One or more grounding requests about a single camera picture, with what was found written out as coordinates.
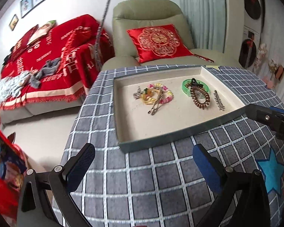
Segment pale green armchair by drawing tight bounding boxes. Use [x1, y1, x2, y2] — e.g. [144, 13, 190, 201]
[102, 0, 228, 71]

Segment gold brown ornament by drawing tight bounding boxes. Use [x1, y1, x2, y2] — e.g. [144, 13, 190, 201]
[267, 59, 284, 79]

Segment flexible gooseneck pole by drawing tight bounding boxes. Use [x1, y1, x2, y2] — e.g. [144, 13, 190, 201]
[93, 0, 128, 69]

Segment grey cloth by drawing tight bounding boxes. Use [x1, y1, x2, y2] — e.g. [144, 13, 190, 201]
[31, 58, 61, 88]

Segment green translucent bangle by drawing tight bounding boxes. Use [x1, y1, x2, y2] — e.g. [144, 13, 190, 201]
[182, 79, 205, 98]

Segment black claw clip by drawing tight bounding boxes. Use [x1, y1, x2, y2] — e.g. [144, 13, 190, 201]
[189, 78, 202, 88]

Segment grey-green shallow tray box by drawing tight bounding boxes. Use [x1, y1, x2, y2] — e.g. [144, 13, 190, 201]
[113, 65, 251, 153]

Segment light blue patterned cloth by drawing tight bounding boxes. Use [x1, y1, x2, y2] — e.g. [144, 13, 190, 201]
[0, 70, 30, 104]

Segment small picture frame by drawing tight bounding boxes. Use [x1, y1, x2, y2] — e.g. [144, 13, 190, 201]
[9, 14, 19, 30]

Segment yellow hair tie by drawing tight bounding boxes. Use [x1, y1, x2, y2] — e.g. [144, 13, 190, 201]
[142, 88, 161, 106]

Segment beige sofa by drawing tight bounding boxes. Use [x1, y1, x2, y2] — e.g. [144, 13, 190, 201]
[0, 14, 115, 123]

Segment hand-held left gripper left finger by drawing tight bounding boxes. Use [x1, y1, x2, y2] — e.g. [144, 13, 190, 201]
[16, 143, 96, 227]

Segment red embroidered cushion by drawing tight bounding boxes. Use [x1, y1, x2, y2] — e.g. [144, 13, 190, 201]
[126, 24, 199, 63]

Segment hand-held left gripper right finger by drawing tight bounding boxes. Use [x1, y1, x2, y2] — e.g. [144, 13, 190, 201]
[192, 144, 271, 227]

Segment red printed bag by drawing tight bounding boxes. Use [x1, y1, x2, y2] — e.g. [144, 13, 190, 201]
[0, 125, 27, 218]

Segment silver leaf hair clip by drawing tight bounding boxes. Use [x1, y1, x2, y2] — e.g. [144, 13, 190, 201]
[214, 90, 226, 111]

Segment pink yellow beaded bracelet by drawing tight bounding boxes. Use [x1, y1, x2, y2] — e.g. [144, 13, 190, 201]
[145, 83, 174, 104]

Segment brown spiral hair tie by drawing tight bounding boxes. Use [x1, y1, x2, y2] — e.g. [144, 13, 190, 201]
[189, 86, 211, 110]

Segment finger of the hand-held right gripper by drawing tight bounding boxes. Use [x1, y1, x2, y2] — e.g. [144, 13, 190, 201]
[245, 103, 284, 142]

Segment pale blue curtain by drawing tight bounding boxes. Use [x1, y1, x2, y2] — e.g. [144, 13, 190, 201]
[179, 0, 228, 50]

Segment white pink figurine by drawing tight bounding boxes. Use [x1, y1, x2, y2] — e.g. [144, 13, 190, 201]
[257, 43, 268, 62]

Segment printed pillow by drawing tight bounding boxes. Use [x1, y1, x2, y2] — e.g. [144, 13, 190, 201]
[27, 20, 56, 45]

